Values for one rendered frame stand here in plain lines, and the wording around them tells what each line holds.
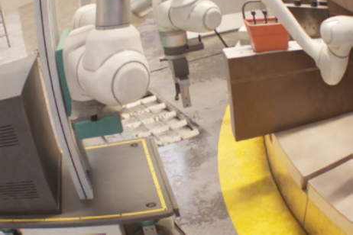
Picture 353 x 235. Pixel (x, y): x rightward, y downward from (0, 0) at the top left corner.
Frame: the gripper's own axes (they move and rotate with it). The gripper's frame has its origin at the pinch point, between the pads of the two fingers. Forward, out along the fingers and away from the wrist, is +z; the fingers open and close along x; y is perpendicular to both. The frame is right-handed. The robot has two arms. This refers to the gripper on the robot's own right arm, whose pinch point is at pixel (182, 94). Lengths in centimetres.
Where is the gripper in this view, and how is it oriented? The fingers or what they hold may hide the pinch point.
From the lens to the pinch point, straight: 165.5
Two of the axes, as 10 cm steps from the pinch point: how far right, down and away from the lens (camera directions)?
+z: 1.5, 9.3, 3.5
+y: -9.7, 2.0, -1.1
